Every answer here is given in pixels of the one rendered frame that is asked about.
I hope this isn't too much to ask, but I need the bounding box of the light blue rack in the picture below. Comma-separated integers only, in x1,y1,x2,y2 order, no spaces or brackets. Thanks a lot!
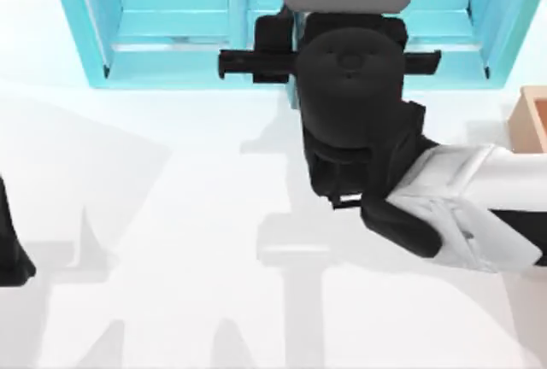
47,0,547,110

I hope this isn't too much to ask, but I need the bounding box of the salmon shallow box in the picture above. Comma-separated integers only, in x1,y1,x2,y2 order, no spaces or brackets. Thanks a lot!
507,85,547,155

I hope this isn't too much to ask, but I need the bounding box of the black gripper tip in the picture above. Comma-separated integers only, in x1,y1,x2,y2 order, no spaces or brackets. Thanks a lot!
0,176,37,289

